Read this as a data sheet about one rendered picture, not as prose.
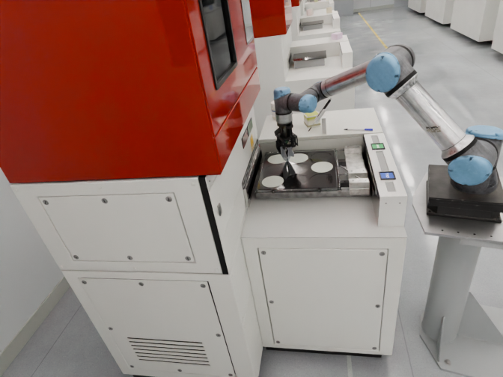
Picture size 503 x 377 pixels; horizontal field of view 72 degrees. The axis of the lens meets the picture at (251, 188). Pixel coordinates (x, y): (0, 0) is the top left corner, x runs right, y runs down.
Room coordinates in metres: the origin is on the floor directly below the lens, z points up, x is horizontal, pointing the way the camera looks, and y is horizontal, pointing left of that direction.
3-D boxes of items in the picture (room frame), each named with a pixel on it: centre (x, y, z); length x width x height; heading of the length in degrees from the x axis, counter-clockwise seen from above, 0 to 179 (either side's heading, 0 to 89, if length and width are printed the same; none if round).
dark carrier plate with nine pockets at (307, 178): (1.41, -0.23, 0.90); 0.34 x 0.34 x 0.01; 76
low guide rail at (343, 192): (1.28, -0.26, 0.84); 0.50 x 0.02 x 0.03; 76
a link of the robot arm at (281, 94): (1.48, -0.20, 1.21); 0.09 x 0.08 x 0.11; 46
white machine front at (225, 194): (1.28, 0.03, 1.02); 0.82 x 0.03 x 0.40; 166
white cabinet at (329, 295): (1.46, -0.35, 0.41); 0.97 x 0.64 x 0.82; 166
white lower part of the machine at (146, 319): (1.37, 0.36, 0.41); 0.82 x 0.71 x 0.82; 166
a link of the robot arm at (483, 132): (1.05, -0.83, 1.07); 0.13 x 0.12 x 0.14; 136
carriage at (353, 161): (1.36, -0.49, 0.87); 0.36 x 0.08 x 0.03; 166
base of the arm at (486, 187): (1.06, -0.84, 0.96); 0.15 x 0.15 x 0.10
